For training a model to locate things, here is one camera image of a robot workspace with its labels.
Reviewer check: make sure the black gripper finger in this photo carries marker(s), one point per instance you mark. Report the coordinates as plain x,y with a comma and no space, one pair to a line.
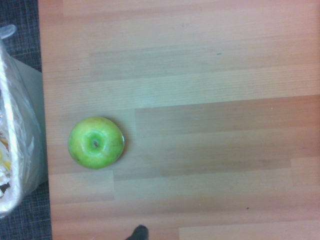
140,233

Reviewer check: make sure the green apple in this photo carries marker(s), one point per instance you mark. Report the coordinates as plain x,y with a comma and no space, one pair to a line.
96,143

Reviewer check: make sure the white trash bin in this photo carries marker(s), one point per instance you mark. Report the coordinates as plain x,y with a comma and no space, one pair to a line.
17,140

